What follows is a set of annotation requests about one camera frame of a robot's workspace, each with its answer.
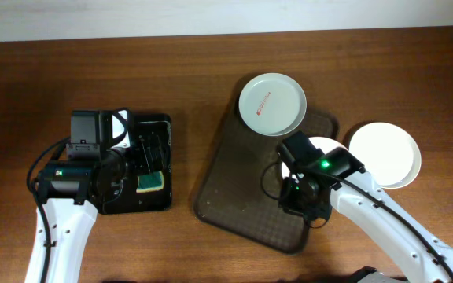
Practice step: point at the brown serving tray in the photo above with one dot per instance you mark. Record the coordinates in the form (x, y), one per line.
(238, 190)

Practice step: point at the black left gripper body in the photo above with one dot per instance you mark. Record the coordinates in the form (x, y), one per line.
(142, 153)

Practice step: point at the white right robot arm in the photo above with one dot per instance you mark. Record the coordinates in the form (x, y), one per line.
(421, 256)

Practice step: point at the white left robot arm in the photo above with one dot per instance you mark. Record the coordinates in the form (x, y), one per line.
(84, 179)

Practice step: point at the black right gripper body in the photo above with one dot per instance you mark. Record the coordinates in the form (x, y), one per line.
(290, 192)

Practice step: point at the grey-white plate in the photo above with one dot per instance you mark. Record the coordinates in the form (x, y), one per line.
(272, 104)

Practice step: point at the black small tray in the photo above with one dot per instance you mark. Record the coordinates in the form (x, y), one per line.
(122, 198)

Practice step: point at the white plate front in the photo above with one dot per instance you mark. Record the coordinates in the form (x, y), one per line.
(388, 152)

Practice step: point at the green yellow sponge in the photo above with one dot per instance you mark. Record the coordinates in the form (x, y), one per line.
(151, 182)

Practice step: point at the white plate pinkish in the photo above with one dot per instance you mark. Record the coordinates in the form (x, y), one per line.
(325, 144)

